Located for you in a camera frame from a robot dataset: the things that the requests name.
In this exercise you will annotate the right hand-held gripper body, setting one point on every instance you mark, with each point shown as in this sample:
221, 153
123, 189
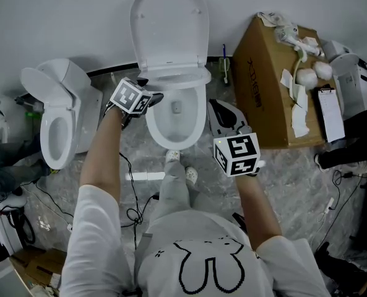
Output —
242, 150

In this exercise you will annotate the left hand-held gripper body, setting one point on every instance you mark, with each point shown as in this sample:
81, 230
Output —
127, 96

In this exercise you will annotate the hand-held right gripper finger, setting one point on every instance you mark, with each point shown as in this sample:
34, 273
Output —
217, 117
233, 118

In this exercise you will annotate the person's left forearm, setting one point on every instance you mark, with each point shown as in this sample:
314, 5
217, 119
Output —
99, 159

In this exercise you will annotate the person's right forearm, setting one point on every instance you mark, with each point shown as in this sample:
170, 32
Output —
257, 212

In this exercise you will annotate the pale green toilet brush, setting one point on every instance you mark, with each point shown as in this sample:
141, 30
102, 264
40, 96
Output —
113, 77

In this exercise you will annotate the white tank toilet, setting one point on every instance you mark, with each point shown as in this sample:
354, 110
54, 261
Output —
78, 79

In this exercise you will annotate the large white toilet lid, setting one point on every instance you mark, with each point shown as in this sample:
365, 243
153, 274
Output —
170, 26

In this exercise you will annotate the small white toilet lid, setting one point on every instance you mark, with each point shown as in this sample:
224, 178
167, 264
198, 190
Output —
44, 85

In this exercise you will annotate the large brown cardboard box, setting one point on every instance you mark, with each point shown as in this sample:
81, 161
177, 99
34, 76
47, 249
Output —
257, 97

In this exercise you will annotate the white paper sheet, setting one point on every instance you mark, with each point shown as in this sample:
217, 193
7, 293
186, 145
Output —
300, 97
300, 122
286, 78

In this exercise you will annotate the grey trousers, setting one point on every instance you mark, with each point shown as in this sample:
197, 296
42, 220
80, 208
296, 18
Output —
174, 196

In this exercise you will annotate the white fluffy ball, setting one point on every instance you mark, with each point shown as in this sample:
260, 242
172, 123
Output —
307, 77
322, 70

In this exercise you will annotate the black clipboard with paper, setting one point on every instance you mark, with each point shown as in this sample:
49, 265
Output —
331, 116

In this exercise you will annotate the white power strip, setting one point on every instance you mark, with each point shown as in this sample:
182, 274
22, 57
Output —
329, 205

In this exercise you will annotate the white crumpled plastic bag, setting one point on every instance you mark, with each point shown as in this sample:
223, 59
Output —
270, 17

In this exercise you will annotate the small white carton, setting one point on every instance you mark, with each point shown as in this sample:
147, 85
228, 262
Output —
310, 41

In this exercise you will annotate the white rabbit print shirt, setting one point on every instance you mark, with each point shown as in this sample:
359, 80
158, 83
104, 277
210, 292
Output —
93, 227

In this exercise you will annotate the small open cardboard box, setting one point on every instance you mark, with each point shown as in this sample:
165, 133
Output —
41, 268

